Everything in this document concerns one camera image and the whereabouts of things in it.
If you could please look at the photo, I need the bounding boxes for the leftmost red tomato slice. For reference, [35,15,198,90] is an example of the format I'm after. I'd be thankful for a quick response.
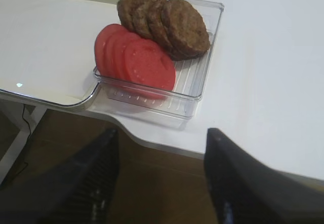
[94,24,126,76]

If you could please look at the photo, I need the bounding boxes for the brown patty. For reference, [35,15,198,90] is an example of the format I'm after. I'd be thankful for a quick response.
[117,0,149,32]
[146,0,173,52]
[161,0,211,58]
[132,0,165,39]

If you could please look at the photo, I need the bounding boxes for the red tomato slice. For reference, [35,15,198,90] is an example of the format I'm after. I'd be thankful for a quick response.
[123,39,176,91]
[94,24,126,76]
[104,31,128,78]
[112,32,141,80]

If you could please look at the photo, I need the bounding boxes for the front brown patty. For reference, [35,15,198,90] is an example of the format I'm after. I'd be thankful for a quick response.
[161,0,211,58]

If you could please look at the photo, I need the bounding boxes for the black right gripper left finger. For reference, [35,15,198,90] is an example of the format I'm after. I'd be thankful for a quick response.
[1,129,119,223]

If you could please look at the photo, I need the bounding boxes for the cream rectangular tray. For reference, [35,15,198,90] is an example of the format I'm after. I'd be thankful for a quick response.
[1,0,119,110]

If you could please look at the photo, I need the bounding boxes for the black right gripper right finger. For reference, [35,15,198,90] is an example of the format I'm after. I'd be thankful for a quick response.
[204,128,323,223]

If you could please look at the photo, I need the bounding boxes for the front red tomato slice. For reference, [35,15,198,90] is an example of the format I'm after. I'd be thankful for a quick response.
[123,39,176,91]

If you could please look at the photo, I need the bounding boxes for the white table leg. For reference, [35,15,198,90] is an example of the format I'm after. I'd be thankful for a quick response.
[1,102,47,186]

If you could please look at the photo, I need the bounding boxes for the clear patty tomato container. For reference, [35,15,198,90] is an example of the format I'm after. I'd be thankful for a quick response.
[92,0,225,122]

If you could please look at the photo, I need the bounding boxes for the leftmost brown patty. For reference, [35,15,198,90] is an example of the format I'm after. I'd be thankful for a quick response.
[117,0,149,32]

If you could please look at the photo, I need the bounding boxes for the black floor cable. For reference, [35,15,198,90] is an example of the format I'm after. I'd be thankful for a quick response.
[5,104,32,184]

